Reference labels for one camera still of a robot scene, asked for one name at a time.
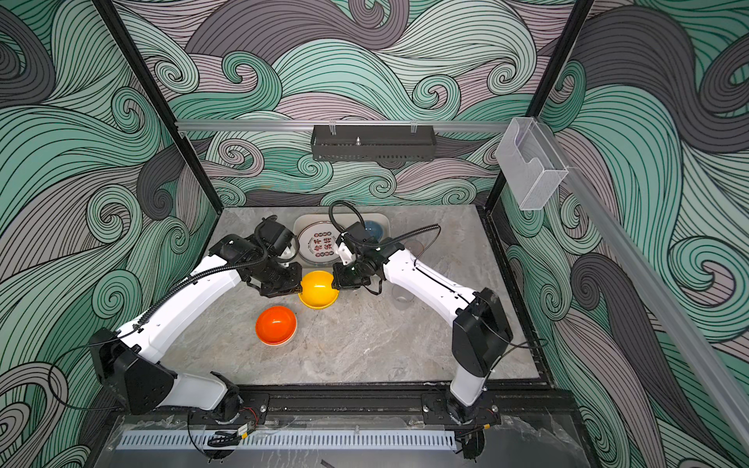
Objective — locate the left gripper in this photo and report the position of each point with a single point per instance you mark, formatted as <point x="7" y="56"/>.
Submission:
<point x="293" y="287"/>

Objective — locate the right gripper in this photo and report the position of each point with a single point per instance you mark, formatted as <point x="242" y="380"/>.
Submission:
<point x="341" y="280"/>

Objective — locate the blue bowl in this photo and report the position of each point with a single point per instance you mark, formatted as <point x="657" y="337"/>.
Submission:
<point x="374" y="229"/>

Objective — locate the yellow bowl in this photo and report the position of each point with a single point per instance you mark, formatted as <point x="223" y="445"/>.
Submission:
<point x="318" y="291"/>

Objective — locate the orange bowl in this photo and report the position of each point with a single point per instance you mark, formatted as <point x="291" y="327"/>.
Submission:
<point x="276" y="326"/>

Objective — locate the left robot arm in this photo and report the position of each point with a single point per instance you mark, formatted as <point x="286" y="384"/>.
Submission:
<point x="127" y="362"/>

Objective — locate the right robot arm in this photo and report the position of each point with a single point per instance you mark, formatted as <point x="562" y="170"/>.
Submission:
<point x="480" y="329"/>

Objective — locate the white plastic bin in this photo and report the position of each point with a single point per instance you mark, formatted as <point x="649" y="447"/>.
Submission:
<point x="308" y="219"/>

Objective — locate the clear plastic cup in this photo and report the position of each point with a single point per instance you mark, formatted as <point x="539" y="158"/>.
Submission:
<point x="401" y="298"/>

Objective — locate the black wall tray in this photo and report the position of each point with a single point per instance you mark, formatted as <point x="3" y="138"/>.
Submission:
<point x="373" y="143"/>

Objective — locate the white slotted cable duct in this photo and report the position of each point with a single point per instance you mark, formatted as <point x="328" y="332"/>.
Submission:
<point x="297" y="440"/>

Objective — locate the clear acrylic wall holder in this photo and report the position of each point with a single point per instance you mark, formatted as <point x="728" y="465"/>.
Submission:
<point x="532" y="162"/>

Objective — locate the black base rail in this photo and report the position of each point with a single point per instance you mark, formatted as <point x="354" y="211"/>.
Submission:
<point x="428" y="402"/>

